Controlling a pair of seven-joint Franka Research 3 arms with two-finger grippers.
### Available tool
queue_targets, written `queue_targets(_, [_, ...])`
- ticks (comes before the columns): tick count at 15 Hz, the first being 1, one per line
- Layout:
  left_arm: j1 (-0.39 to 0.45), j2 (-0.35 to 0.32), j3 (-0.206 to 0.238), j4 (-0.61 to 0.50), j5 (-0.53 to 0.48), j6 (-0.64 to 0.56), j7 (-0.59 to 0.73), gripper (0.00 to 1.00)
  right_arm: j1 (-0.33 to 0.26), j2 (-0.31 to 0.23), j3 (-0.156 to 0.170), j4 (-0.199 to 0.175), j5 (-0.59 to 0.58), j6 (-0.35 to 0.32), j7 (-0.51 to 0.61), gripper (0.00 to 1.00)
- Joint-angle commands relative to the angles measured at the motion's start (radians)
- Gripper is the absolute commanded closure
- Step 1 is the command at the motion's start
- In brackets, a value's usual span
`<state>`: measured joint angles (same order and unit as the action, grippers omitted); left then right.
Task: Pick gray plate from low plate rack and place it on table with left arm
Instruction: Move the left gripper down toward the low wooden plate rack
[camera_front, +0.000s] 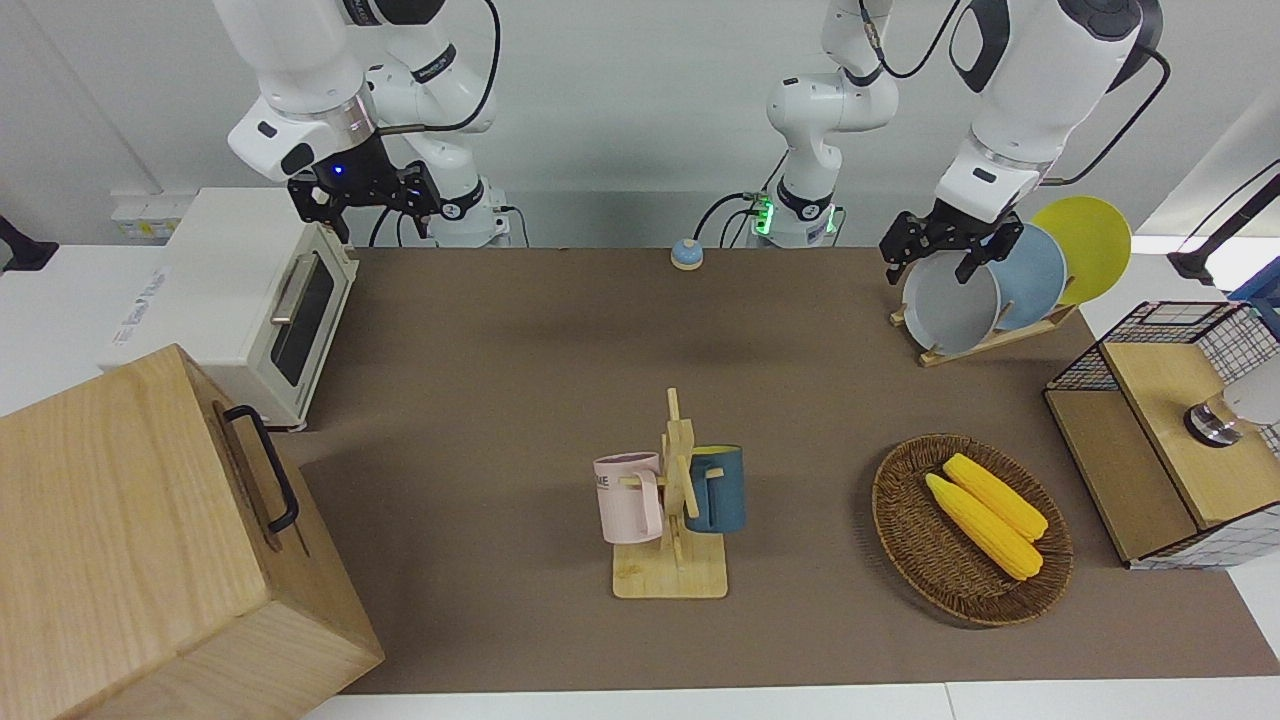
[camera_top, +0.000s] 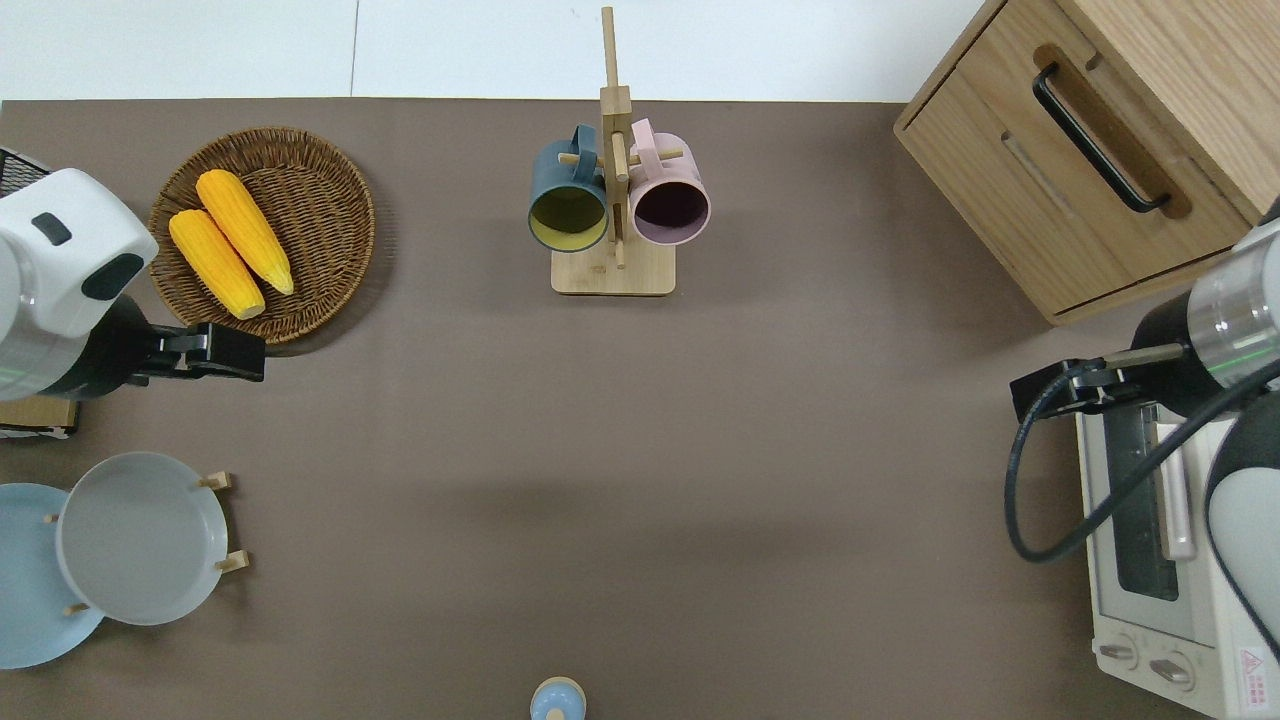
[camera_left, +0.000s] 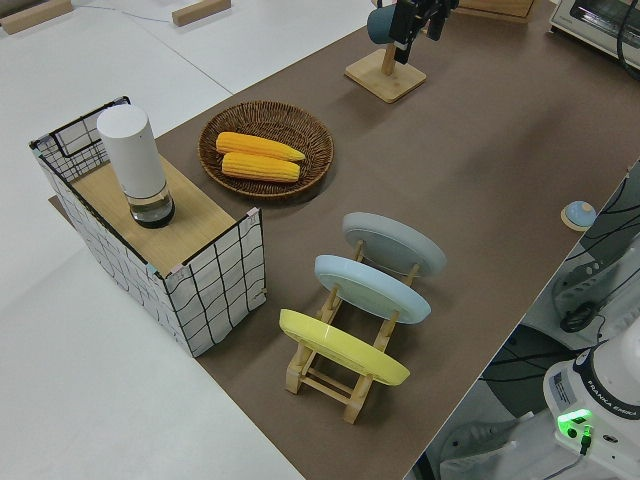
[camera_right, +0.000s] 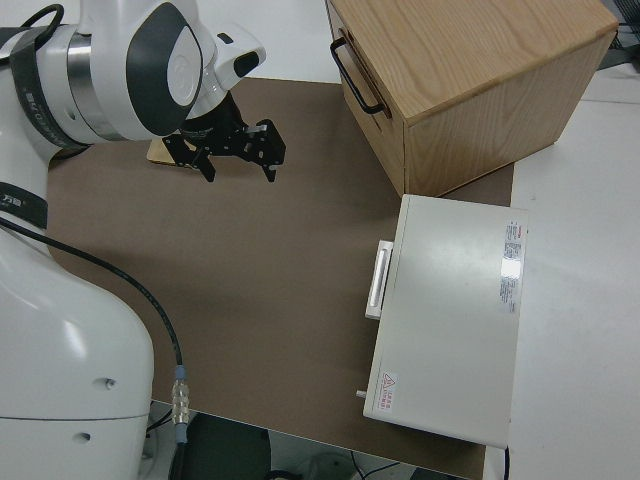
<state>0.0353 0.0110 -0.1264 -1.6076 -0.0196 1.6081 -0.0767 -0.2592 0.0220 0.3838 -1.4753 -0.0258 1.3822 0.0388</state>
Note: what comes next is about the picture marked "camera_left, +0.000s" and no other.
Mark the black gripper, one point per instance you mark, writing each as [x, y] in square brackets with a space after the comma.
[435, 6]

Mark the gray plate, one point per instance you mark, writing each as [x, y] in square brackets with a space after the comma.
[395, 242]

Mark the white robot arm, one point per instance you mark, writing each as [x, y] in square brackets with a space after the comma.
[615, 400]

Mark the light blue plate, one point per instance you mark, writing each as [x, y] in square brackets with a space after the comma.
[370, 290]

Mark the yellow plate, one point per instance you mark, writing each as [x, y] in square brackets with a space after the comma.
[340, 345]

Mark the wooden plate rack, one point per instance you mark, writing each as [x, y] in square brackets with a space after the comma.
[325, 385]

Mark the dark teal mug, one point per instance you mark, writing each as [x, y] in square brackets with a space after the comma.
[378, 25]

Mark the wooden mug tree stand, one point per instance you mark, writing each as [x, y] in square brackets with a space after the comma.
[386, 81]

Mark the large wooden box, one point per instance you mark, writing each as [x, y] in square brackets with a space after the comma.
[500, 9]

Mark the brown table mat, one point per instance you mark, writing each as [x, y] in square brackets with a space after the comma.
[450, 150]

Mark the round wicker basket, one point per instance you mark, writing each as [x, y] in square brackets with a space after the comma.
[310, 135]

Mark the white toaster oven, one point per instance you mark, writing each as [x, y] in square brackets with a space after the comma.
[590, 25]

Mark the yellow corn cob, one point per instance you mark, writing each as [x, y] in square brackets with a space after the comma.
[260, 168]
[260, 146]

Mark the wooden block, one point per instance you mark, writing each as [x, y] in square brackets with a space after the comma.
[200, 12]
[35, 17]

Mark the blue service bell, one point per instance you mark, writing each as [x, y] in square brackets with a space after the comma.
[577, 215]

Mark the white cylindrical bottle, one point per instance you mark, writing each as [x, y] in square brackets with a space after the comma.
[132, 150]

